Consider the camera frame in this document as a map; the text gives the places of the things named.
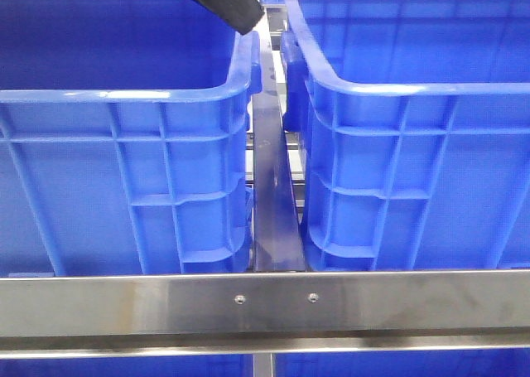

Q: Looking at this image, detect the blue plastic crate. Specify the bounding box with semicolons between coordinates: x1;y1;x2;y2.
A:
1;0;261;278
282;0;529;271

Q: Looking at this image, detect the steel front shelf rail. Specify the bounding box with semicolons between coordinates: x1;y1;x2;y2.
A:
1;269;529;359

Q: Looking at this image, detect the right blue plastic crate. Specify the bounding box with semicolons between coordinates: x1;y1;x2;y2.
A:
282;0;529;271

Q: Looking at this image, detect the lower right blue crate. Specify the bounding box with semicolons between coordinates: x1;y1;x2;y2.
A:
276;349;529;376

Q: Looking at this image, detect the left blue plastic crate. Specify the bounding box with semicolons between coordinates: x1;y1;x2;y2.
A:
1;0;261;278

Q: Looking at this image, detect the steel centre divider bar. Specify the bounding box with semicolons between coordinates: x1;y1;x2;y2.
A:
253;17;306;273

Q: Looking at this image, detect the lower left blue crate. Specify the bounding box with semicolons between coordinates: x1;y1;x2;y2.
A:
1;355;253;376

